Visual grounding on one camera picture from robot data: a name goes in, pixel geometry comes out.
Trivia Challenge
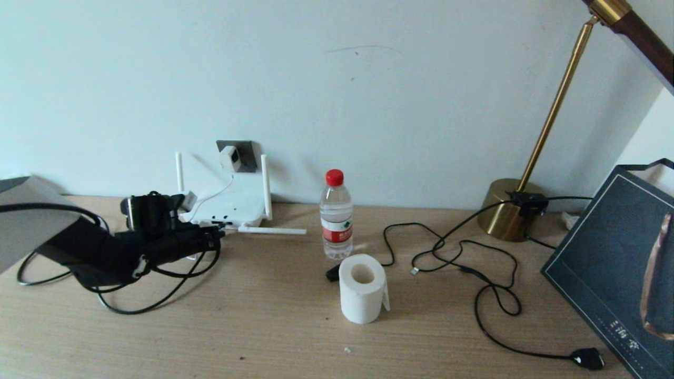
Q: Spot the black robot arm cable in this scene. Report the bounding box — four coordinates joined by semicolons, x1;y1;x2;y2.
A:
146;246;221;278

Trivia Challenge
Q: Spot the white power adapter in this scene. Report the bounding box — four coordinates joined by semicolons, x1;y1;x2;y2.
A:
219;146;243;173

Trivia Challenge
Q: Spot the black cable with silver tip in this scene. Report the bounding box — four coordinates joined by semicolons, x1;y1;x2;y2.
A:
411;199;519;275

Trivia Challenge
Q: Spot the long black cable with plugs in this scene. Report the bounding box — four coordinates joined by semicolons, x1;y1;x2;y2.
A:
325;223;606;371

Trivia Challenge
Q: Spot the white toilet paper roll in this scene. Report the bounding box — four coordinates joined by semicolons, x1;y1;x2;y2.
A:
338;254;391;324

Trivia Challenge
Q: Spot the white wifi router with antennas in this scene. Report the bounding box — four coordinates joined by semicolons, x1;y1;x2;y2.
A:
175;153;308;235

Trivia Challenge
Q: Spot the thin white power cable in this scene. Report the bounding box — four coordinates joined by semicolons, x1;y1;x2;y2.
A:
184;173;236;261

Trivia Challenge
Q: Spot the grey wall socket plate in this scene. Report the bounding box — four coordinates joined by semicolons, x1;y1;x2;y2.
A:
216;140;259;173

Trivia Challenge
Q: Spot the dark teal paper gift bag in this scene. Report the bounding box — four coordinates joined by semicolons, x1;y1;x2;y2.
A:
541;158;674;379

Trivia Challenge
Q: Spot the brass desk lamp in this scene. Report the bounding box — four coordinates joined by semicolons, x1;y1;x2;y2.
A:
477;0;674;243

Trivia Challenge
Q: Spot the clear water bottle red cap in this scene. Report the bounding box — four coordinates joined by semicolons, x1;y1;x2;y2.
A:
320;168;354;260

